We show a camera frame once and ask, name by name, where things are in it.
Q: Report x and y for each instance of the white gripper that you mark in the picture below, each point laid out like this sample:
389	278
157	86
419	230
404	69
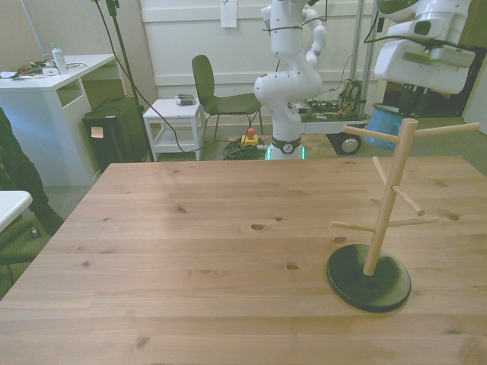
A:
414	66

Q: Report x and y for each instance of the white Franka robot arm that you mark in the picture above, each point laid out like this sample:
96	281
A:
285	95

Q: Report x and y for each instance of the wooden mug tree black base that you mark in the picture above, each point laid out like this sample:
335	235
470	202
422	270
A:
382	213

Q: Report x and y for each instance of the wheeled cart with electronics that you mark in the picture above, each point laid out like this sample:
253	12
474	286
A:
338	114

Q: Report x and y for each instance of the yellow emergency stop button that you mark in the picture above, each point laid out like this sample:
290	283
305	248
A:
250	139

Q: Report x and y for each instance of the dark olive chair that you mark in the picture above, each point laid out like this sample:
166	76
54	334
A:
217	91

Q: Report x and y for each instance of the white paper sheet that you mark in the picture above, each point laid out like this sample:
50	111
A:
229	13

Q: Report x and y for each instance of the grey device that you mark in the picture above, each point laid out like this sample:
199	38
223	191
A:
185	100

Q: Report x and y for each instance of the small white side table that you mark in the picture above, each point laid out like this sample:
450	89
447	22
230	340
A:
175	125

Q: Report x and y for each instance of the black tripod stand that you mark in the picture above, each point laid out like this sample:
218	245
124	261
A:
125	76

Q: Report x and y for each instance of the black suitcase with sticky note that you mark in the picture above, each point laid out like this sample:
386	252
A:
114	137

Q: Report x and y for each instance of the clear plastic bottle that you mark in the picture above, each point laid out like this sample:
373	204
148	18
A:
59	59

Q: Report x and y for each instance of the white desk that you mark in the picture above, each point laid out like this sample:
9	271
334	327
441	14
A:
49	114

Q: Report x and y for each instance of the person in dark clothes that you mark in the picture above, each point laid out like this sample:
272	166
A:
23	175

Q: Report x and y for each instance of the white rounded tabletop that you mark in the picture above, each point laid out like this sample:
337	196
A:
11	207

